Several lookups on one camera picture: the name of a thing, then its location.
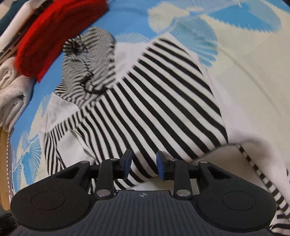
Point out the folded white cloth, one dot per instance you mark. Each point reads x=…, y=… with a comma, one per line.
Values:
x=13, y=90

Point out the red knit garment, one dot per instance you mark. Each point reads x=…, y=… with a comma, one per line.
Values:
x=59, y=31

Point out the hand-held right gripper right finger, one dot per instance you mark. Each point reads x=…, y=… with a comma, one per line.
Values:
x=159, y=167

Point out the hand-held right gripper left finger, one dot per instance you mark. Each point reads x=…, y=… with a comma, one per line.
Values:
x=128, y=163

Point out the wooden bed frame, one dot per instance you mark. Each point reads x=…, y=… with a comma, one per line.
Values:
x=4, y=172

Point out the teal cloth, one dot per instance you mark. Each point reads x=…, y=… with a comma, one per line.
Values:
x=8, y=13

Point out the black white striped shirt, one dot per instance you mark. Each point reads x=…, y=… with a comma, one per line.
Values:
x=163, y=109

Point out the blue cream printed bedsheet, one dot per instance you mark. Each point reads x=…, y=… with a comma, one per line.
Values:
x=244, y=68

